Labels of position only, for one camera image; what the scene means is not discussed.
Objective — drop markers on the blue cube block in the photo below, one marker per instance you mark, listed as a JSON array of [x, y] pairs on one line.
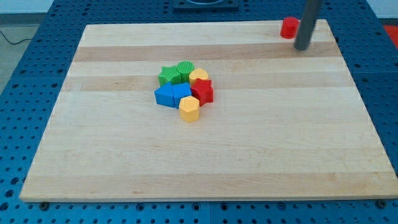
[[180, 91]]

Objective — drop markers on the wooden board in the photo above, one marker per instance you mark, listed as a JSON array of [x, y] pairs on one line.
[[284, 124]]

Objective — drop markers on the red circle block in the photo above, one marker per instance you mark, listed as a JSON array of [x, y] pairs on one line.
[[289, 27]]

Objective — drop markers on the blue triangle block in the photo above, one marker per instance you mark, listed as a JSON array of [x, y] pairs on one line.
[[164, 95]]

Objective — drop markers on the green circle block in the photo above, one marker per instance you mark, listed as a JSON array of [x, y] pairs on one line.
[[185, 68]]

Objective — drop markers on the yellow heart block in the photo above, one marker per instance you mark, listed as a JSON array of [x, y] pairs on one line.
[[196, 74]]

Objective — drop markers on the yellow hexagon block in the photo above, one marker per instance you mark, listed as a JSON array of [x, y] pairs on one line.
[[189, 109]]

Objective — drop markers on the red star block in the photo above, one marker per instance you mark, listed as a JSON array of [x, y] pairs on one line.
[[203, 91]]

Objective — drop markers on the green star block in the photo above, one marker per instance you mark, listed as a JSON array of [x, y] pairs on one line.
[[169, 75]]

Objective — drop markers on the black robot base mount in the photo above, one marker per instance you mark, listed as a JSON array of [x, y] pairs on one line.
[[207, 5]]

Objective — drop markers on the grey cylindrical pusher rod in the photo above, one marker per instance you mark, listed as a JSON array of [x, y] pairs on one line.
[[307, 24]]

